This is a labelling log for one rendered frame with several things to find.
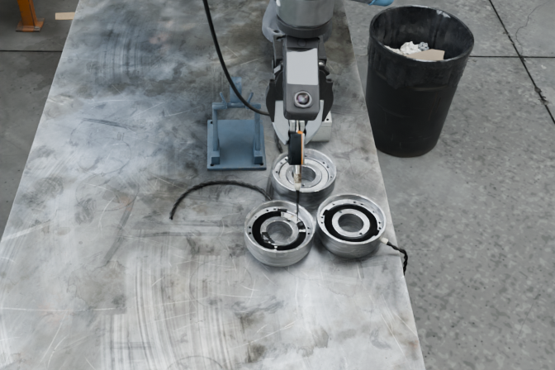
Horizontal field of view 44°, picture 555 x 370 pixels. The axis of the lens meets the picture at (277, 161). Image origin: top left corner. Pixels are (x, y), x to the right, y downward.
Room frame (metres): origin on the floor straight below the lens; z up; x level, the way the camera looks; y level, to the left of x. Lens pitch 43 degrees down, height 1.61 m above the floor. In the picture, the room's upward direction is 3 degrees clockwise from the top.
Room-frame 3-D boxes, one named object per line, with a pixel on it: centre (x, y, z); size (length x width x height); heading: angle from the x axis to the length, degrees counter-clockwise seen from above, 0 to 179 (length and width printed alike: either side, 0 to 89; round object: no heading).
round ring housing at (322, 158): (0.82, -0.04, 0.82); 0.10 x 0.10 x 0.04
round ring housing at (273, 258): (0.70, -0.01, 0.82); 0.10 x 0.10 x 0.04
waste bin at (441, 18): (1.94, -0.44, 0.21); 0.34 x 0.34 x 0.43
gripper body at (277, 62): (0.81, -0.02, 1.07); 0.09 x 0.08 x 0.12; 6
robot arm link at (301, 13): (0.81, -0.02, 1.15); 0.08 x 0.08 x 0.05
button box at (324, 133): (0.98, -0.05, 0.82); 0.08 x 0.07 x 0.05; 5
